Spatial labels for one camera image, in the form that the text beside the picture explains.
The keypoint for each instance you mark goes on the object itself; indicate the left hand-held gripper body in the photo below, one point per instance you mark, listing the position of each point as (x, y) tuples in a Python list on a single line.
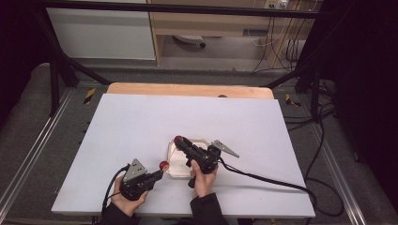
[(135, 170)]

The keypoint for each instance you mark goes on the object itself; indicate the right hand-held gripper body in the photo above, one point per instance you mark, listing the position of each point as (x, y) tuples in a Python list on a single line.
[(203, 159)]

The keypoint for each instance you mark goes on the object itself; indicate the white square tray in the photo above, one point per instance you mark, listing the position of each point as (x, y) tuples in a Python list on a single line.
[(178, 164)]

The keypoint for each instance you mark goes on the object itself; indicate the person's right hand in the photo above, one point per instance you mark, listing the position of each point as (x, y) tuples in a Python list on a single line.
[(203, 184)]

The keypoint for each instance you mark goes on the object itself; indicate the person's left hand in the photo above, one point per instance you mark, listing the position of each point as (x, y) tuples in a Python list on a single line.
[(126, 204)]

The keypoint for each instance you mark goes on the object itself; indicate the thin wooden stick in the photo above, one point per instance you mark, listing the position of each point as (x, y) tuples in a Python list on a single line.
[(171, 153)]

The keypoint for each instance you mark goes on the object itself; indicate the wooden table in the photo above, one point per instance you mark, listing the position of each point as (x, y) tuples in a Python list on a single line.
[(175, 90)]

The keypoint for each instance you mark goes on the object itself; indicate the yellow black tape strip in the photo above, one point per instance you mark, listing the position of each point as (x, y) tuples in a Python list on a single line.
[(89, 96), (292, 101)]

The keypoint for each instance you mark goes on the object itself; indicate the white power strip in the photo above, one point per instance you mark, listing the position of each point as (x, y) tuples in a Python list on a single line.
[(187, 38)]

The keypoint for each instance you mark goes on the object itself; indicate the wooden shelf unit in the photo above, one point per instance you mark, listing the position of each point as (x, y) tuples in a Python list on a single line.
[(203, 23)]

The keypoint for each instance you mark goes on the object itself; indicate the white cabinet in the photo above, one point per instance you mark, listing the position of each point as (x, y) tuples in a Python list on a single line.
[(100, 34)]

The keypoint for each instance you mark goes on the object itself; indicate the dark curtain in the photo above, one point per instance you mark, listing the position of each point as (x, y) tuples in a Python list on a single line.
[(366, 78), (18, 47)]

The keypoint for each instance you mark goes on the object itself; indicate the aluminium floor rail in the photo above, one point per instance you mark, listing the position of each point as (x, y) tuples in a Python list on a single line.
[(338, 175), (34, 150)]

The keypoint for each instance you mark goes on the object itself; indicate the black metal frame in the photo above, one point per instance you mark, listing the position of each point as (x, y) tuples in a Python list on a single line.
[(187, 8)]

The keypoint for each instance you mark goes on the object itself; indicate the white wall socket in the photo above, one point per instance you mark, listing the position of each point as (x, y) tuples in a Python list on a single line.
[(275, 3)]

